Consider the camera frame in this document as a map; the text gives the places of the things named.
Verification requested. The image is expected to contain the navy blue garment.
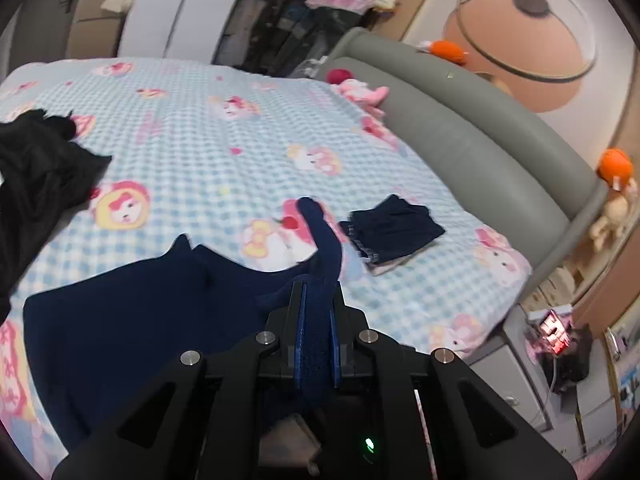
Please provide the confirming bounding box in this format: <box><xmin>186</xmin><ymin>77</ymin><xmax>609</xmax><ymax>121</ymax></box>
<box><xmin>23</xmin><ymin>197</ymin><xmax>342</xmax><ymax>451</ymax></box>

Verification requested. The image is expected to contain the grey bedside table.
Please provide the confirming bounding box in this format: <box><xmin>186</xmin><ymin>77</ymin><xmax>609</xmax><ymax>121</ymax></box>
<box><xmin>466</xmin><ymin>307</ymin><xmax>620</xmax><ymax>463</ymax></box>

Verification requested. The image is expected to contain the small folded navy garment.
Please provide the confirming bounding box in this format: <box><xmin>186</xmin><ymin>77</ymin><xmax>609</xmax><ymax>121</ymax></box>
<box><xmin>338</xmin><ymin>194</ymin><xmax>446</xmax><ymax>275</ymax></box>

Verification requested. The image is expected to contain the blue checkered cartoon bedsheet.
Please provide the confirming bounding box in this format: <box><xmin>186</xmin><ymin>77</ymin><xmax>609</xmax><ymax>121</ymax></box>
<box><xmin>1</xmin><ymin>58</ymin><xmax>532</xmax><ymax>479</ymax></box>

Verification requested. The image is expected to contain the grey padded headboard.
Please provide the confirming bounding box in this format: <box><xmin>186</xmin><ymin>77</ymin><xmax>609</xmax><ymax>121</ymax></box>
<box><xmin>316</xmin><ymin>28</ymin><xmax>608</xmax><ymax>297</ymax></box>

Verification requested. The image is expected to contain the black garment with white stripes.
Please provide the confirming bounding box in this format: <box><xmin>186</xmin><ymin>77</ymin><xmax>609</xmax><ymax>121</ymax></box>
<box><xmin>0</xmin><ymin>110</ymin><xmax>112</xmax><ymax>320</ymax></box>

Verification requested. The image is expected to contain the beige plush doll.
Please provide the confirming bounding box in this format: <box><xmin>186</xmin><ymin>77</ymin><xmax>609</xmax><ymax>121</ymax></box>
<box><xmin>588</xmin><ymin>178</ymin><xmax>639</xmax><ymax>254</ymax></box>

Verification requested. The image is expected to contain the pink plush toy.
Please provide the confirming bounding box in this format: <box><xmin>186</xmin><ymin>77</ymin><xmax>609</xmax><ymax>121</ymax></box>
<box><xmin>326</xmin><ymin>68</ymin><xmax>390</xmax><ymax>119</ymax></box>

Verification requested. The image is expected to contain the orange plush toy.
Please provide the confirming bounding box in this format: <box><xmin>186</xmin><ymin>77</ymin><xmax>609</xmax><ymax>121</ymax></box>
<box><xmin>598</xmin><ymin>148</ymin><xmax>634</xmax><ymax>192</ymax></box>
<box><xmin>416</xmin><ymin>40</ymin><xmax>468</xmax><ymax>66</ymax></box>

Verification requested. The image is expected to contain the black glass cabinet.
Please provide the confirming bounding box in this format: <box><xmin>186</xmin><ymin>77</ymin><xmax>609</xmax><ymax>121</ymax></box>
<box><xmin>212</xmin><ymin>0</ymin><xmax>362</xmax><ymax>77</ymax></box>

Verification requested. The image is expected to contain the white wardrobe door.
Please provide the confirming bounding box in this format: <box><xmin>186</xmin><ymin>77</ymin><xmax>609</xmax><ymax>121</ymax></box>
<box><xmin>118</xmin><ymin>0</ymin><xmax>236</xmax><ymax>64</ymax></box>

